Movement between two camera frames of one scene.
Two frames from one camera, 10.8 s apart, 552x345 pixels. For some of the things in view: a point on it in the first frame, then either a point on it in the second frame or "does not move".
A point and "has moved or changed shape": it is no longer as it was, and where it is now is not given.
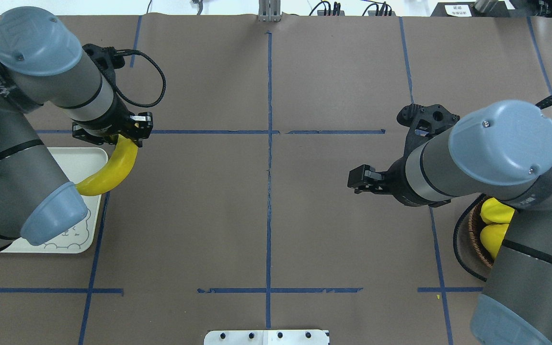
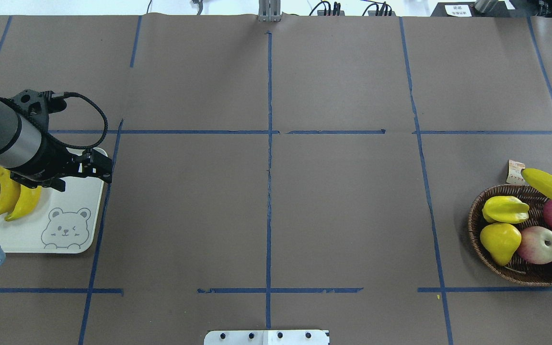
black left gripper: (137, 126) to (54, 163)
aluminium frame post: (269, 10) does not move
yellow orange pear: (491, 236) does not move
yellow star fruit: (493, 211) does not move
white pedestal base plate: (267, 337) does not move
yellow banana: (120, 166) has moved or changed shape
